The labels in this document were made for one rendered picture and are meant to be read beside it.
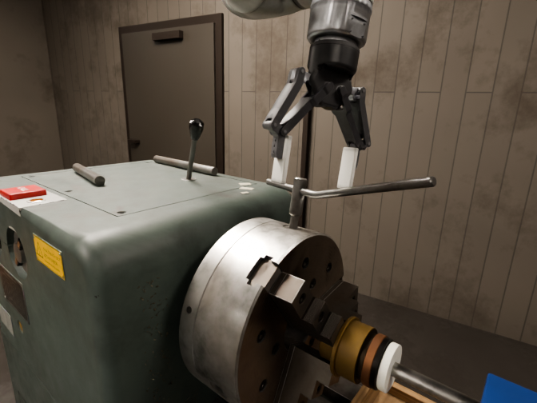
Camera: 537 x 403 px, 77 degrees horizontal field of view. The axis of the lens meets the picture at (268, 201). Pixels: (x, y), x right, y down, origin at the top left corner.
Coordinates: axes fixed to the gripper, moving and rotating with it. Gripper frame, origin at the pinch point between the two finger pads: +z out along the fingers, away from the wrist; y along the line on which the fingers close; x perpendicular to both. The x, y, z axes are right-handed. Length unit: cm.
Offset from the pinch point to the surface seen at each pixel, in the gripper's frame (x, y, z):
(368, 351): -13.6, 3.0, 22.1
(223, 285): 0.4, -13.5, 16.6
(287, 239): -0.7, -4.1, 9.6
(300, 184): 2.4, -0.6, 1.2
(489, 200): 64, 198, 6
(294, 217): 2.9, -0.5, 7.0
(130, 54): 345, 26, -84
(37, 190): 35, -37, 10
